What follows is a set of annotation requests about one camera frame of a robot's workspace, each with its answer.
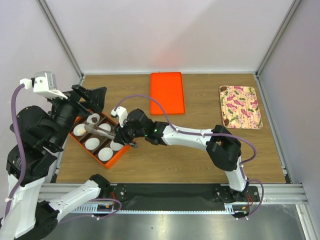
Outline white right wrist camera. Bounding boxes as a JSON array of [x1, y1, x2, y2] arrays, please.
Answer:
[[110, 106, 128, 128]]

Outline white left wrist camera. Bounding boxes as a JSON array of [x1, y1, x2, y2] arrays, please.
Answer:
[[19, 71, 68, 100]]

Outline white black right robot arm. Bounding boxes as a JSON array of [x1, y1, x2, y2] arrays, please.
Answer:
[[111, 106, 249, 201]]

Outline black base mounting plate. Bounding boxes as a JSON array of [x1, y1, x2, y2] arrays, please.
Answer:
[[111, 183, 260, 210]]

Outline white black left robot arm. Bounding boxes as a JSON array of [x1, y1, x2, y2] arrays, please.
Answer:
[[0, 84, 110, 240]]

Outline aluminium frame post left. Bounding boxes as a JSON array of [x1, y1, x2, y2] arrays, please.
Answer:
[[36, 0, 84, 80]]

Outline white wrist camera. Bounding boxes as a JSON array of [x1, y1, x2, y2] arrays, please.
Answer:
[[19, 71, 68, 100], [110, 106, 128, 128]]

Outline metal tongs with red grip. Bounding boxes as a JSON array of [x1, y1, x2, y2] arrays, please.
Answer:
[[84, 124, 140, 148]]

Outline floral patterned tray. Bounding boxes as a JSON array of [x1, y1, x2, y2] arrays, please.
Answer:
[[219, 85, 263, 130]]

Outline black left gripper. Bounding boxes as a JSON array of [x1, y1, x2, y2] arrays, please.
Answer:
[[48, 83, 108, 148]]

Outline aluminium frame post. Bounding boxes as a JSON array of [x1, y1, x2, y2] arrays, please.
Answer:
[[36, 0, 84, 80], [255, 0, 303, 78]]

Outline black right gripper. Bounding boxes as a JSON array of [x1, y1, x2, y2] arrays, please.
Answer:
[[113, 117, 147, 147]]

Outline orange flat tray lid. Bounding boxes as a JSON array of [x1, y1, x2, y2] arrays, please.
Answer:
[[149, 72, 186, 115]]

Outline orange chocolate box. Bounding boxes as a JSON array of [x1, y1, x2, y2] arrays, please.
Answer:
[[69, 113, 129, 169]]

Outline aluminium frame post right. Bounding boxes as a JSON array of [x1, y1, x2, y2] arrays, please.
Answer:
[[255, 0, 303, 78]]

